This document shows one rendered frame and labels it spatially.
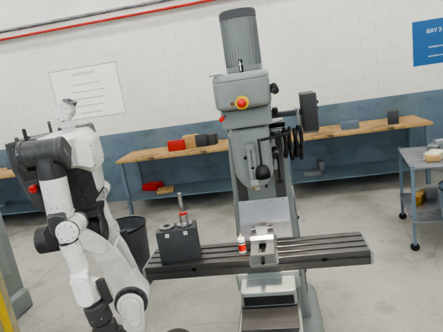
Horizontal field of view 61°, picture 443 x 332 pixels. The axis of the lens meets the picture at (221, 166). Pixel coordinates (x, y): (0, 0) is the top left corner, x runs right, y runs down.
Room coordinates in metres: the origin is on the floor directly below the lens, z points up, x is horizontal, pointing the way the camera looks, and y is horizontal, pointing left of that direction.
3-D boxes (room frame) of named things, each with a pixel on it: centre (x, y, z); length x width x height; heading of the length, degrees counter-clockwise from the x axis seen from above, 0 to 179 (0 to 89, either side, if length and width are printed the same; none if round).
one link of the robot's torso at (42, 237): (1.50, 0.66, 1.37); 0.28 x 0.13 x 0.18; 94
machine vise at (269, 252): (1.88, -0.16, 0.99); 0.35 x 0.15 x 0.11; 172
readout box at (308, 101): (2.16, -0.55, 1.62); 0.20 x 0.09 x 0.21; 171
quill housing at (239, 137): (1.92, -0.17, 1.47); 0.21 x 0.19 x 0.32; 81
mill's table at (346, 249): (1.92, -0.10, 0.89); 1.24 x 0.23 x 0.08; 81
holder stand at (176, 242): (1.97, 0.30, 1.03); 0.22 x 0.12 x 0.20; 92
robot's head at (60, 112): (1.50, 0.58, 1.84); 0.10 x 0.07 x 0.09; 4
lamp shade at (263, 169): (1.68, -0.18, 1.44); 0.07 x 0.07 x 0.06
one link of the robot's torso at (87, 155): (1.50, 0.64, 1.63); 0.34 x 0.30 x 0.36; 4
